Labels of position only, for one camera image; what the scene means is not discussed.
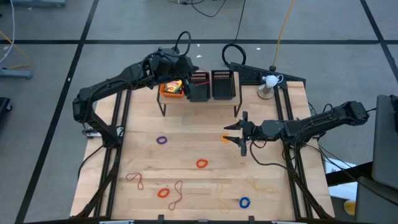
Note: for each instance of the silver metal bracket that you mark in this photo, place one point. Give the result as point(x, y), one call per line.
point(91, 133)

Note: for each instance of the black plastic basket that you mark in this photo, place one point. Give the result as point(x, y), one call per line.
point(202, 93)
point(223, 88)

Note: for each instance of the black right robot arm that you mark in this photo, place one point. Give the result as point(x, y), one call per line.
point(311, 124)

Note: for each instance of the black table edge rail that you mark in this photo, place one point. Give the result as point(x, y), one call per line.
point(180, 222)

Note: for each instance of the black edge clamp tab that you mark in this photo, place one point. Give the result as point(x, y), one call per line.
point(251, 219)
point(160, 218)

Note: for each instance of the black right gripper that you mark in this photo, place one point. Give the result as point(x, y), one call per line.
point(253, 130)

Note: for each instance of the black perforated plate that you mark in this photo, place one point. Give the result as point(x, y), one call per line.
point(248, 73)

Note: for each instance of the purple spiral wrist coil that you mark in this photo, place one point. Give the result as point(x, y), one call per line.
point(157, 140)

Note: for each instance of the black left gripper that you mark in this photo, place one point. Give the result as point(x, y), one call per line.
point(174, 65)

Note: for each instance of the orange plastic basket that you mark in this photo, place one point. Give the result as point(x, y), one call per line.
point(163, 93)

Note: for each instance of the wooden shelf riser black legs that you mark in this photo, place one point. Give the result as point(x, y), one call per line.
point(199, 103)

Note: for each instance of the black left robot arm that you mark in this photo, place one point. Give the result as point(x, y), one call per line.
point(105, 90)

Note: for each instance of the orange spiral wrist coil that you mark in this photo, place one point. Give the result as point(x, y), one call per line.
point(197, 163)
point(158, 193)

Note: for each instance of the grey cabinet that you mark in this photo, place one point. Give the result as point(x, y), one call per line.
point(385, 137)

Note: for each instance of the yellow spiral wrist coil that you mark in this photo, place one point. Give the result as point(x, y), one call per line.
point(222, 140)

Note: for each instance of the white paper sheet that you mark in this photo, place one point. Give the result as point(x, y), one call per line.
point(340, 169)

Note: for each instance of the red rubber band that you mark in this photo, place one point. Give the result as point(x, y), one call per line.
point(140, 183)
point(180, 188)
point(202, 82)

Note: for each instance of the yellow crayon box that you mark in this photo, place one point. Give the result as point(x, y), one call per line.
point(173, 87)

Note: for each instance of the blue spiral wrist coil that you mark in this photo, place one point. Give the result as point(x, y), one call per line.
point(240, 203)

